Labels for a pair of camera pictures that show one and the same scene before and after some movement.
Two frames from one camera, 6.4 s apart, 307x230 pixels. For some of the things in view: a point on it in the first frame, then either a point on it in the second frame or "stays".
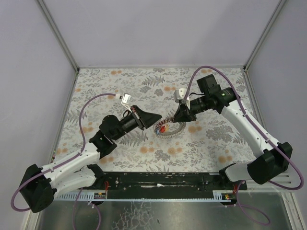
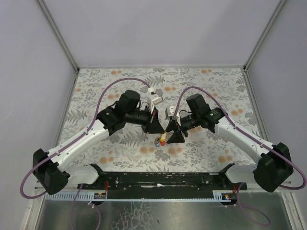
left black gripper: x=138 y=119 -> x=148 y=120
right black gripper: x=187 y=110 -> x=178 y=127
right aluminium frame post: x=278 y=7 stays
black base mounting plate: x=169 y=185 stays
